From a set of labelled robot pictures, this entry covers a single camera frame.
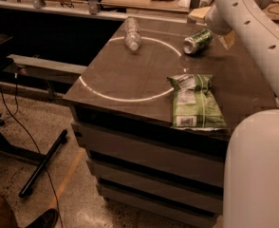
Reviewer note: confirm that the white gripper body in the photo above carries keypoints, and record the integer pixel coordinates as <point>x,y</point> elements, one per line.
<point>213,22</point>

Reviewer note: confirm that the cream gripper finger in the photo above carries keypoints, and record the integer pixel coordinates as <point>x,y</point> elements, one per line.
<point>227,40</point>
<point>199,14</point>

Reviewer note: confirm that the green soda can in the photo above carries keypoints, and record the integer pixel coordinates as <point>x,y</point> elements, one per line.
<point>198,41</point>

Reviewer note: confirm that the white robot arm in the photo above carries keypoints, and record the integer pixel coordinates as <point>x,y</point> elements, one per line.
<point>251,177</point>

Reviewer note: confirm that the clear plastic water bottle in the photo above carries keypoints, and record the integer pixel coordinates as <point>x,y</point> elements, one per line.
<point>132,37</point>

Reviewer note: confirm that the green chip bag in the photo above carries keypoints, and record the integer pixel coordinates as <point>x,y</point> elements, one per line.
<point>194,105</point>

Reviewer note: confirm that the grey drawer cabinet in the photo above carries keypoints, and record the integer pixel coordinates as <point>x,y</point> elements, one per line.
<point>122,111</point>

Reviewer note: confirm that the black chair base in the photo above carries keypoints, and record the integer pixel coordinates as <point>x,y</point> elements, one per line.
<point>38,159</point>

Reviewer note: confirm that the black shoe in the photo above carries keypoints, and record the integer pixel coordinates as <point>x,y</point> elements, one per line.
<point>47,220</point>

